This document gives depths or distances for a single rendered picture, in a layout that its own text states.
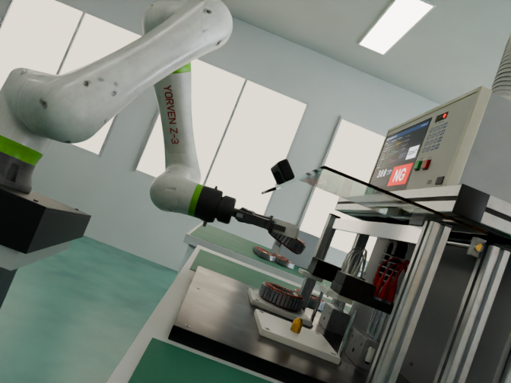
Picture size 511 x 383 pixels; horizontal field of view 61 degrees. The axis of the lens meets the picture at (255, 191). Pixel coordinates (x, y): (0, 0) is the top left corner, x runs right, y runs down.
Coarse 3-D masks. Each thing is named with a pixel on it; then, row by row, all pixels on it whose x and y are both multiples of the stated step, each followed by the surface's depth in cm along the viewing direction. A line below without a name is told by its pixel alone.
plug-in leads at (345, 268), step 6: (348, 252) 112; (360, 252) 109; (366, 252) 110; (348, 258) 109; (366, 258) 110; (342, 264) 112; (348, 264) 107; (354, 264) 111; (360, 264) 107; (342, 270) 109; (348, 270) 107; (354, 270) 110; (354, 276) 107; (360, 276) 111
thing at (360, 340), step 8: (352, 336) 87; (360, 336) 83; (368, 336) 84; (352, 344) 85; (360, 344) 82; (368, 344) 81; (376, 344) 81; (352, 352) 84; (360, 352) 81; (352, 360) 83; (360, 360) 80; (368, 368) 80
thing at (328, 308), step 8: (328, 304) 109; (328, 312) 106; (336, 312) 105; (344, 312) 105; (320, 320) 110; (328, 320) 105; (336, 320) 105; (344, 320) 105; (328, 328) 104; (336, 328) 105; (344, 328) 105
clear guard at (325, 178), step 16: (304, 176) 64; (320, 176) 73; (336, 176) 67; (336, 192) 84; (352, 192) 76; (368, 192) 70; (384, 192) 65; (384, 208) 80; (400, 208) 73; (416, 208) 67; (416, 224) 85; (464, 224) 65
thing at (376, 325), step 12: (336, 276) 87; (348, 276) 81; (324, 288) 83; (336, 288) 84; (348, 288) 81; (360, 288) 81; (372, 288) 82; (348, 300) 81; (360, 300) 81; (372, 300) 81; (384, 300) 85; (384, 312) 82; (372, 324) 86; (372, 336) 84
